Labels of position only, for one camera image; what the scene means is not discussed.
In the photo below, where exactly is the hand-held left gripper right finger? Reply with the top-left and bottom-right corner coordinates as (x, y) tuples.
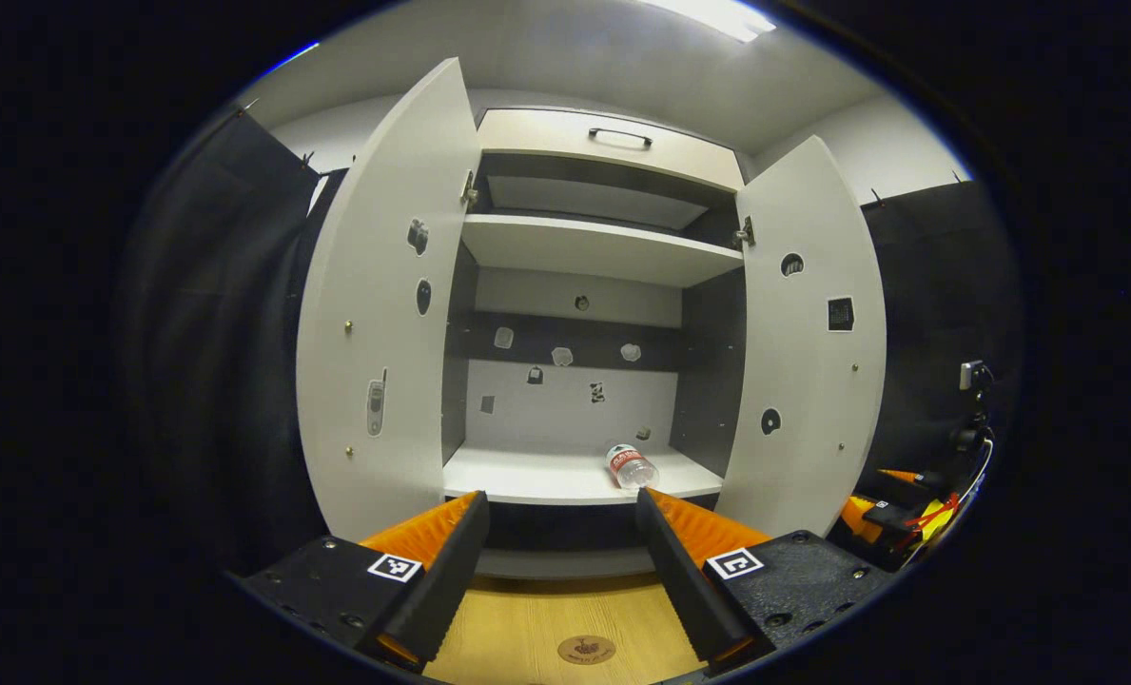
(634, 487), (899, 673)

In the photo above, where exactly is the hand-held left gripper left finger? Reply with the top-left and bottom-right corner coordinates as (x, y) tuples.
(240, 490), (493, 669)

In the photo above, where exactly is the clear plastic water bottle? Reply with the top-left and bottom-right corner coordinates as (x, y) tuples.
(605, 442), (660, 491)

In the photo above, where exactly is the white cabinet door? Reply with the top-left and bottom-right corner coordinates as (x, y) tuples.
(295, 57), (483, 544)
(716, 135), (888, 539)

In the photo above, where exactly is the round cork coaster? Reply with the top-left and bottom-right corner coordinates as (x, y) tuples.
(556, 634), (617, 666)

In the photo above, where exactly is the black tripod stand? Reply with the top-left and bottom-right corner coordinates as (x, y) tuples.
(949, 359), (997, 479)

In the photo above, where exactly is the white cabinet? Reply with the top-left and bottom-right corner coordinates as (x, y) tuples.
(440, 106), (750, 580)

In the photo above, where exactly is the black backdrop cloth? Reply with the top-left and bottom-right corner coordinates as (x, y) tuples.
(116, 107), (348, 574)
(858, 180), (1024, 479)

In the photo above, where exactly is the black drawer handle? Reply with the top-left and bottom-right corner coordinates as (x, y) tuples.
(588, 126), (654, 150)

